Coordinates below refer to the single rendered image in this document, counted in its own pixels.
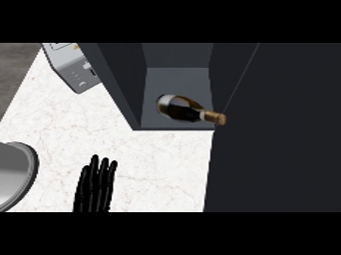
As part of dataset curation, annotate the dark grey cabinet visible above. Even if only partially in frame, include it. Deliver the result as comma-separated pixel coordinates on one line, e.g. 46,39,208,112
78,42,262,130

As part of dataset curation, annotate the dark wine bottle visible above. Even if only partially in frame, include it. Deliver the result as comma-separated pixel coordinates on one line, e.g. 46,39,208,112
155,94,228,127

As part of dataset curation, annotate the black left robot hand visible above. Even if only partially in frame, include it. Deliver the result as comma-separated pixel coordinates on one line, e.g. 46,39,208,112
72,153,120,213

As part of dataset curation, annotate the pale grey toaster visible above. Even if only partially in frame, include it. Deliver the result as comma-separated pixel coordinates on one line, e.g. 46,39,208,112
41,42,103,95

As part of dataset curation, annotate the grey round sink basin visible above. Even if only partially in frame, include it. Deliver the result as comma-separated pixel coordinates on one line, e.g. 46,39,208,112
0,136,41,213

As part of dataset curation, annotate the dark grey cabinet door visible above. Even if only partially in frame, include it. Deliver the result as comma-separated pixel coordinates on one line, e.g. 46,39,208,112
201,42,341,213

